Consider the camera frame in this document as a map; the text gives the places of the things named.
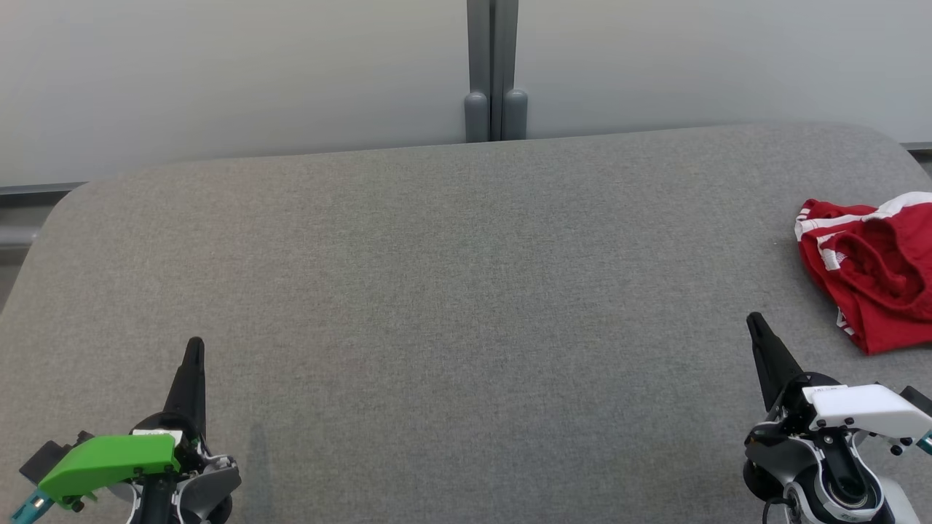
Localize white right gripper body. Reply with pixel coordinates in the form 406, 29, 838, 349
778, 372, 932, 442

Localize grey double partition post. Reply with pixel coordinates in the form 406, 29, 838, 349
464, 0, 529, 143

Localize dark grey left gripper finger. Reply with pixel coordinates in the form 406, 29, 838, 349
163, 336, 208, 439

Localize red Bulls 23 jersey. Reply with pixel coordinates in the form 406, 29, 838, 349
794, 199, 932, 356

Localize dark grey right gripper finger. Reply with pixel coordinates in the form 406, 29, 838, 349
746, 312, 805, 413

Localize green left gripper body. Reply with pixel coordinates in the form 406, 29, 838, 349
36, 412, 206, 506

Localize red shorts with white stripe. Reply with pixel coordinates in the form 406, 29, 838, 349
815, 191, 932, 325

